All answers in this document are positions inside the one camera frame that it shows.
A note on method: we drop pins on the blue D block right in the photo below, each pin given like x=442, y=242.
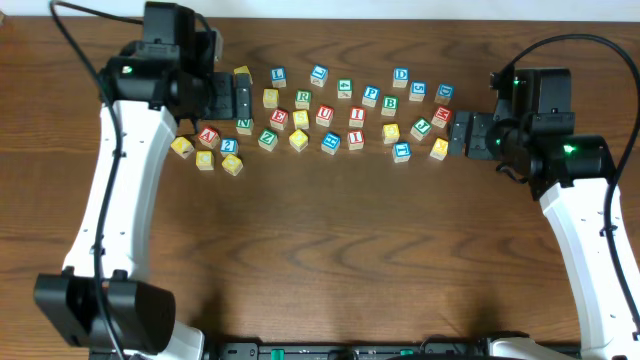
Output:
x=444, y=94

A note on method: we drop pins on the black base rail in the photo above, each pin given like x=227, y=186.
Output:
x=429, y=349

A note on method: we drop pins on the red E block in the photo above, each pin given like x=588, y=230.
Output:
x=279, y=119

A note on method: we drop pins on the red i block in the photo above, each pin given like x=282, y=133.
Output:
x=355, y=140
x=357, y=117

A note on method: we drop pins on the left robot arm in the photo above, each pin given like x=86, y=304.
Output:
x=101, y=300

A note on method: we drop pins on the yellow K block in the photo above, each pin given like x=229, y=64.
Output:
x=182, y=147

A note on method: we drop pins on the green B block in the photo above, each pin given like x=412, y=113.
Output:
x=389, y=105

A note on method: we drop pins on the blue 2 block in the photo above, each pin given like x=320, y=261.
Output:
x=229, y=146

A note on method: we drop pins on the blue P block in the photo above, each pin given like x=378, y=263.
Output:
x=370, y=96

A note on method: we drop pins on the green J block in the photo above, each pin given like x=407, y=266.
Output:
x=420, y=129

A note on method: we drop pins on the yellow M block right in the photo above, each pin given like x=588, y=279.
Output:
x=440, y=149

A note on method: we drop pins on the green Z block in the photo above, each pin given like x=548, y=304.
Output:
x=268, y=140

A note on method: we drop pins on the green N block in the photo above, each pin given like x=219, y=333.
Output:
x=245, y=126

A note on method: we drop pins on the yellow C block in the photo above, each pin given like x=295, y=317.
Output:
x=205, y=160

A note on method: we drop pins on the green 4 block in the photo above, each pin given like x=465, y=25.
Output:
x=344, y=88

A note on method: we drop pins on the blue H block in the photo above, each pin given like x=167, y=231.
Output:
x=330, y=143

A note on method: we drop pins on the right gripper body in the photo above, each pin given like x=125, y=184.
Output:
x=459, y=133

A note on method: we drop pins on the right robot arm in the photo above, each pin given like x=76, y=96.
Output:
x=531, y=136

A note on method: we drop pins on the red A block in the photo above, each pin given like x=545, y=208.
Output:
x=209, y=137

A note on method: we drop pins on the blue d block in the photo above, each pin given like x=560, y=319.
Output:
x=444, y=94
x=400, y=77

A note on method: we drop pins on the upper red I block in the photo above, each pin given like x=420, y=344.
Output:
x=357, y=117

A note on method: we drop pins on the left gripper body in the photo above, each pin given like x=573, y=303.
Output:
x=242, y=96

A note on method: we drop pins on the yellow O block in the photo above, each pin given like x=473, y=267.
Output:
x=299, y=140

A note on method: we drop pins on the lower red I block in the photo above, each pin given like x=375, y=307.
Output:
x=355, y=140

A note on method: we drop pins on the yellow Q block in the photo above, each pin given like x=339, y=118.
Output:
x=232, y=164

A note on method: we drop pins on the yellow block top left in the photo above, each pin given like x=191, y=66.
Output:
x=244, y=70

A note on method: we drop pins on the yellow s block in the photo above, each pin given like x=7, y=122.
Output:
x=301, y=119
x=270, y=98

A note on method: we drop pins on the green R block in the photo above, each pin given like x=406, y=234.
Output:
x=303, y=99

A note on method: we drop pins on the blue tilted L block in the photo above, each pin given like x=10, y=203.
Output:
x=319, y=75

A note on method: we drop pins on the blue D block top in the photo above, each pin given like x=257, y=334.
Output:
x=400, y=77

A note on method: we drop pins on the red M block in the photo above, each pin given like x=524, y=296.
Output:
x=441, y=117

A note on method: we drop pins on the yellow S block centre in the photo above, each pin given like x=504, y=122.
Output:
x=301, y=119

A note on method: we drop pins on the yellow S block left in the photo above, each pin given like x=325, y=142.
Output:
x=270, y=98

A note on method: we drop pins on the blue T block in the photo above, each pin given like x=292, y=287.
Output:
x=401, y=152

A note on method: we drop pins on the blue 5 block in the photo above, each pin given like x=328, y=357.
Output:
x=418, y=91

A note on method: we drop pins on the red U block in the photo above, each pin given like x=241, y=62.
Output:
x=324, y=115

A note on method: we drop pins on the yellow block right centre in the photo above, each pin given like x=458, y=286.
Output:
x=390, y=133

